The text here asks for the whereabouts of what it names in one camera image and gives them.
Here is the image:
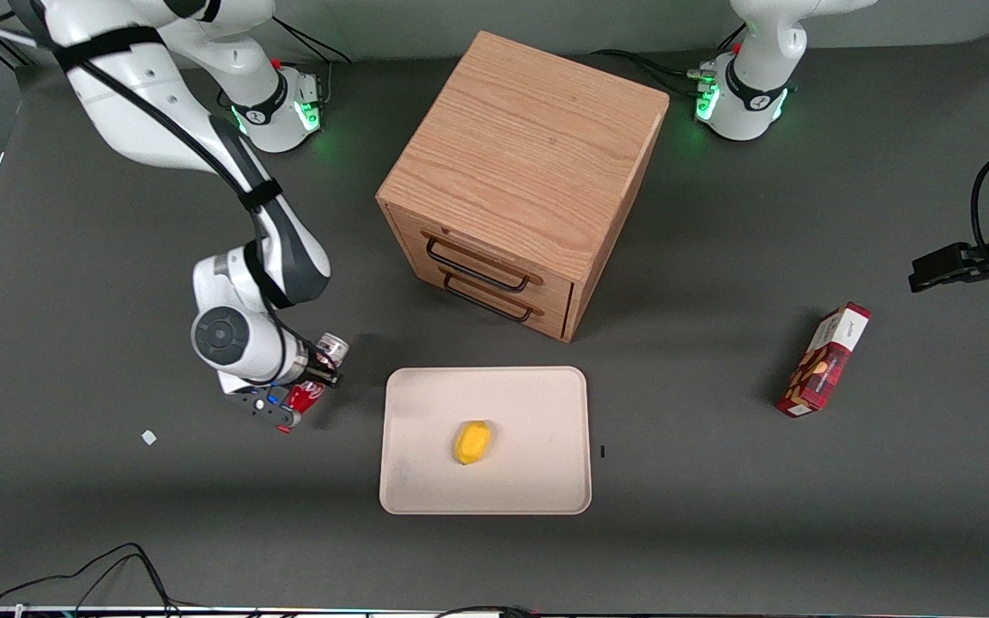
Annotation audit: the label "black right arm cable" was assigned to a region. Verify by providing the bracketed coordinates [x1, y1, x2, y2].
[0, 0, 341, 379]

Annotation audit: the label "black metal drawer handle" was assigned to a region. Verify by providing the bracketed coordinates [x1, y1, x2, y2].
[443, 273, 537, 324]
[426, 236, 532, 293]

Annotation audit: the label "red coke bottle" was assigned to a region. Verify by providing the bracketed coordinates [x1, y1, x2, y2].
[278, 333, 350, 433]

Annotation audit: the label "beige plastic tray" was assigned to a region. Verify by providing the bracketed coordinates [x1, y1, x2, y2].
[379, 367, 592, 516]

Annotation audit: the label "wooden drawer cabinet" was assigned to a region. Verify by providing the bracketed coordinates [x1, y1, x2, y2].
[375, 31, 670, 343]

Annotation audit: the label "red snack box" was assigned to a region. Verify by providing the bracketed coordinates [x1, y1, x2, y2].
[775, 301, 873, 419]

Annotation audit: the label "wooden drawer front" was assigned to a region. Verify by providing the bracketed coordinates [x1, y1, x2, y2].
[385, 206, 577, 317]
[409, 257, 573, 341]

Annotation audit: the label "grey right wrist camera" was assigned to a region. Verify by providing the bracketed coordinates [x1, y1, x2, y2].
[231, 388, 303, 430]

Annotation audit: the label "black left base cable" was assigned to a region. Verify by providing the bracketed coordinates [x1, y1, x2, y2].
[589, 26, 749, 98]

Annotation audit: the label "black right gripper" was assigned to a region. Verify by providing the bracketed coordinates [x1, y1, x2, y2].
[288, 339, 344, 390]

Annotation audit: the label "black floor cable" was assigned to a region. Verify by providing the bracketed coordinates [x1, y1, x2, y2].
[74, 554, 195, 615]
[434, 604, 538, 618]
[0, 542, 171, 615]

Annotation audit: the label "yellow lemon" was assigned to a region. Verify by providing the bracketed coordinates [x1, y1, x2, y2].
[453, 420, 494, 466]

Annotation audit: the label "black right base cable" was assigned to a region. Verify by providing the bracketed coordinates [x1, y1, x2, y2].
[271, 17, 354, 65]
[276, 34, 332, 111]

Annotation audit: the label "black base cable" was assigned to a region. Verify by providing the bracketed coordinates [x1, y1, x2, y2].
[271, 17, 354, 65]
[589, 26, 749, 98]
[276, 34, 332, 111]

